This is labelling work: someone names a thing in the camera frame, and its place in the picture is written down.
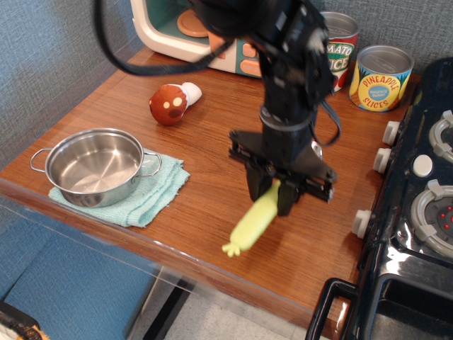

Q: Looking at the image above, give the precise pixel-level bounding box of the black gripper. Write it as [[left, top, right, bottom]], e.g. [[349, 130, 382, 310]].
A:
[[229, 107, 338, 216]]

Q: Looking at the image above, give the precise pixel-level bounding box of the spoon with yellow-green handle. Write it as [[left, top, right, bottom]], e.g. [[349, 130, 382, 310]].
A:
[[222, 140, 323, 259]]

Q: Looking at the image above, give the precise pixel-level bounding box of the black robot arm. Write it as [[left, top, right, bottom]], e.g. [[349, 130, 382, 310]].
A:
[[191, 1, 337, 216]]

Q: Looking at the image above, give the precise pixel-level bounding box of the white stove knob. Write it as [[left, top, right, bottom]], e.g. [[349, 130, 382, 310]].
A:
[[382, 120, 400, 146], [373, 148, 391, 174], [352, 210, 372, 239]]

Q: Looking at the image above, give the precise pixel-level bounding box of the light teal folded napkin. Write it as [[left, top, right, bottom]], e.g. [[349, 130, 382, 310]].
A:
[[49, 154, 190, 227]]

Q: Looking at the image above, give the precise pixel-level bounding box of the black toy stove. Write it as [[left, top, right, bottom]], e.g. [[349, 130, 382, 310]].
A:
[[306, 57, 452, 339]]

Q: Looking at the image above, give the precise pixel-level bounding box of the brown plush mushroom toy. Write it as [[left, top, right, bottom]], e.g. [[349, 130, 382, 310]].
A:
[[149, 82, 202, 126]]

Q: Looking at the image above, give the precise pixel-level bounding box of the pineapple slices can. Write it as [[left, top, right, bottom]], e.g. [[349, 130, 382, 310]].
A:
[[349, 45, 414, 113]]

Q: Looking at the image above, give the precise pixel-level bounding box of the tomato sauce can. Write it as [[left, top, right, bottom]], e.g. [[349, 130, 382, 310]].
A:
[[321, 11, 360, 92]]

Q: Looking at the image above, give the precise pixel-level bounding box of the stainless steel pot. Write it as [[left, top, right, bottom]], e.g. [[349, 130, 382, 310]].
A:
[[30, 127, 163, 208]]

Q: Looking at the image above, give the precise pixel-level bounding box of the orange microwave turntable plate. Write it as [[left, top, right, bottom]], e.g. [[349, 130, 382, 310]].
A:
[[177, 10, 208, 38]]

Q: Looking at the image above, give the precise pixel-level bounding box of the teal toy microwave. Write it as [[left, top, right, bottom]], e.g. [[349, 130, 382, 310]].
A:
[[130, 0, 261, 78]]

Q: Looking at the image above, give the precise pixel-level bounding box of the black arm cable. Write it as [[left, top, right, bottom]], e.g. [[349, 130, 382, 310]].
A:
[[92, 0, 343, 148]]

